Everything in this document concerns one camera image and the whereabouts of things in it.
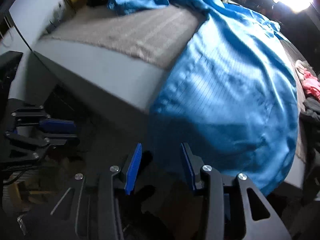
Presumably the checkered bed cover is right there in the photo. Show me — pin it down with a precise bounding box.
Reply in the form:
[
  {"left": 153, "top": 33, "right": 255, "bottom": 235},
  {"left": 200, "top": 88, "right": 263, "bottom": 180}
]
[{"left": 39, "top": 3, "right": 308, "bottom": 164}]

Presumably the blue garment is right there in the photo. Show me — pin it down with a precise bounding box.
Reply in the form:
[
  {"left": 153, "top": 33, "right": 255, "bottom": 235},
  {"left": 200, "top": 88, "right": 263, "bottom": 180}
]
[{"left": 108, "top": 0, "right": 298, "bottom": 195}]

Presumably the pink garment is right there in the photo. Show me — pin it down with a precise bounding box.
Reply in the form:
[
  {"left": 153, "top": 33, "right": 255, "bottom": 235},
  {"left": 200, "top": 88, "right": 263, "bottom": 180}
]
[{"left": 295, "top": 60, "right": 320, "bottom": 101}]

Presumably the dark grey garment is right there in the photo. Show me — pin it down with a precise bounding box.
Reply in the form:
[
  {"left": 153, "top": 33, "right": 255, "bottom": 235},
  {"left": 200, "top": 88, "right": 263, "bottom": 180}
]
[{"left": 300, "top": 96, "right": 319, "bottom": 128}]

